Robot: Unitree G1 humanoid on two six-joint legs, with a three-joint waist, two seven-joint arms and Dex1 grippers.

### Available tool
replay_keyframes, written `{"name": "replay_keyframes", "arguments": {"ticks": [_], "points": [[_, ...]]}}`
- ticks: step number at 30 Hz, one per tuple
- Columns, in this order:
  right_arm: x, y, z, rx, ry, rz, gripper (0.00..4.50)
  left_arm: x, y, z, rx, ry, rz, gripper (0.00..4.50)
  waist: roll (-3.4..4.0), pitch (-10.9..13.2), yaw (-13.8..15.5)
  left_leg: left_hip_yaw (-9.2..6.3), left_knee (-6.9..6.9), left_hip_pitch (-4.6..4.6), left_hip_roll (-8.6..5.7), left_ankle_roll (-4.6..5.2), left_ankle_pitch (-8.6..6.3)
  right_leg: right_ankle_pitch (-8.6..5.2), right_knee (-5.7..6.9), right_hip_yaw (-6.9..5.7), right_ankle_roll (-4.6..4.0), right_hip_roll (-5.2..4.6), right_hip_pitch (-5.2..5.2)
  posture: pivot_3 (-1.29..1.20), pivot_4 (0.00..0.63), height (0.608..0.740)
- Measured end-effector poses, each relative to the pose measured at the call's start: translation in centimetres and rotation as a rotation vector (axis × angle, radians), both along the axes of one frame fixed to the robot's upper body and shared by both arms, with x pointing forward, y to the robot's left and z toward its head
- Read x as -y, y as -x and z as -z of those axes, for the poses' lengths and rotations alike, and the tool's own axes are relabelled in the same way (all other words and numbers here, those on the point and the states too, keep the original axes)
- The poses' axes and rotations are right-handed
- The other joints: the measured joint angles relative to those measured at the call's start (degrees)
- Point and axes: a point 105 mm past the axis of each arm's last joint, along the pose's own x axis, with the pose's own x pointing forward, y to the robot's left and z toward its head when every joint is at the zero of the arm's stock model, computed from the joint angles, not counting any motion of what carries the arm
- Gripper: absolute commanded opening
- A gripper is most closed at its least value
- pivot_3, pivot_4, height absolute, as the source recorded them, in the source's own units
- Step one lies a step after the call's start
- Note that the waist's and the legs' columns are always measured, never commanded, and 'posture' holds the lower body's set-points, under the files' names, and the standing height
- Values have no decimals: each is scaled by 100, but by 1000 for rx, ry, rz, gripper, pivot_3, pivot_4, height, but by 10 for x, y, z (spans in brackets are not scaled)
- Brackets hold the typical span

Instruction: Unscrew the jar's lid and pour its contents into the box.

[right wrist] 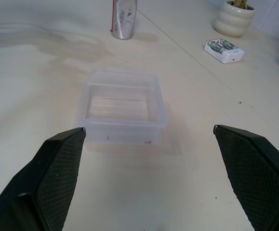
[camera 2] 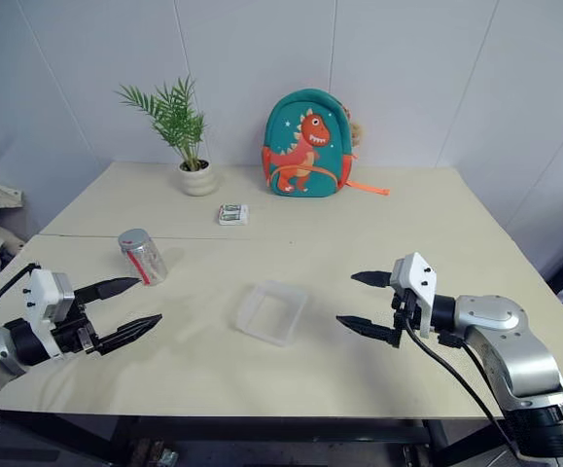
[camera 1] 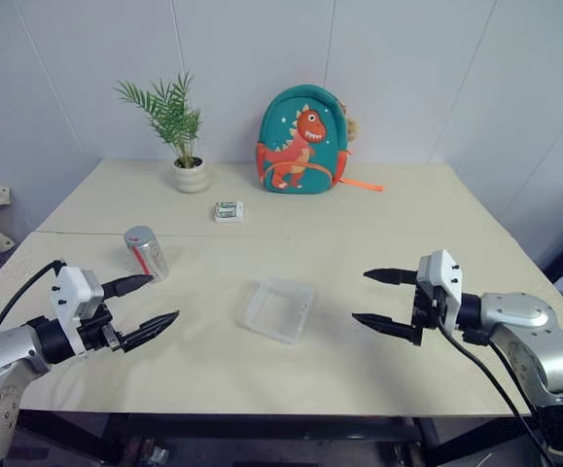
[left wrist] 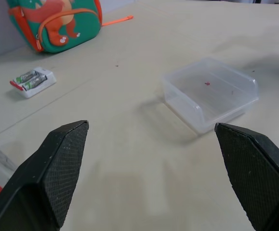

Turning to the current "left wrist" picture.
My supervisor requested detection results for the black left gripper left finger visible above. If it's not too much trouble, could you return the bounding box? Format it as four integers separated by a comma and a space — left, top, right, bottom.
0, 120, 90, 231

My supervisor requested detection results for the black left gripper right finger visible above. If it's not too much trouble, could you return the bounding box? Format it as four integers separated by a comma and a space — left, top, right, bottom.
214, 122, 279, 231

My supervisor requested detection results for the clear plastic box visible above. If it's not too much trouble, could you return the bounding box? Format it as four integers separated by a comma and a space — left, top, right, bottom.
160, 57, 259, 134

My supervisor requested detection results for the white battery charger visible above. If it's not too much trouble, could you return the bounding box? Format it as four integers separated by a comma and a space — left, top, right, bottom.
9, 66, 57, 100

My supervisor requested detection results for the green AA battery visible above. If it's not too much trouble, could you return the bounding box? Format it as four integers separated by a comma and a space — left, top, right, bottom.
15, 70, 38, 84
23, 75, 47, 91

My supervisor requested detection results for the green dinosaur backpack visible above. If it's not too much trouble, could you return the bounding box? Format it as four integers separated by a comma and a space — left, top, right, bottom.
6, 0, 134, 53

